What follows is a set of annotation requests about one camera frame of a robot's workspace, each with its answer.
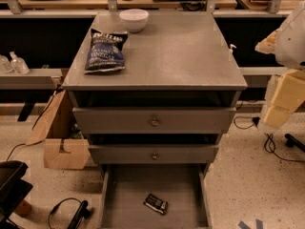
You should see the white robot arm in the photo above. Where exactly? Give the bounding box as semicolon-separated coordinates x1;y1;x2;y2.
255;1;305;133

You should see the rxbar chocolate bar wrapper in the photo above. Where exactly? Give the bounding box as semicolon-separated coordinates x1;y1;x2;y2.
143;194;168;215

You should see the grey middle drawer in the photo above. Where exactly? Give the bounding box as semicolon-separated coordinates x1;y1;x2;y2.
89;144;218;164

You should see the grey open bottom drawer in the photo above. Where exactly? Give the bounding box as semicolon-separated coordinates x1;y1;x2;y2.
98;164;212;229

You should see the black chair base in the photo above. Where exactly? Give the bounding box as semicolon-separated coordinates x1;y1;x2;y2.
0;160;32;229

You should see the small white pump bottle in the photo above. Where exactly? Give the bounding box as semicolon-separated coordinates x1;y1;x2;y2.
228;44;236;61

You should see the grey top drawer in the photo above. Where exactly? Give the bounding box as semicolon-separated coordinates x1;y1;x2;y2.
72;107;235;134

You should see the clear sanitizer bottle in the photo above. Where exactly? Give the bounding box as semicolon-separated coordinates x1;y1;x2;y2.
10;52;30;74
0;55;13;73

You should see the blue kettle chips bag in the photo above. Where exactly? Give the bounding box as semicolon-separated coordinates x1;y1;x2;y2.
85;29;129;74

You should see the white ceramic bowl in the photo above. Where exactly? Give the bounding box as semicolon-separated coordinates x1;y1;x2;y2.
119;9;149;32

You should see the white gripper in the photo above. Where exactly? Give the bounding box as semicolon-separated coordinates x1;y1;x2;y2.
258;70;305;133

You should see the black chair leg right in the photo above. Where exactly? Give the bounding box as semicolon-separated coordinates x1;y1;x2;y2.
285;134;305;153

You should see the cardboard box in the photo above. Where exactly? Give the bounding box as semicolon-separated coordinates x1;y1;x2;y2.
26;91;91;170

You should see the grey drawer cabinet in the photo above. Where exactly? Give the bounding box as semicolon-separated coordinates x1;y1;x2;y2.
62;10;249;174

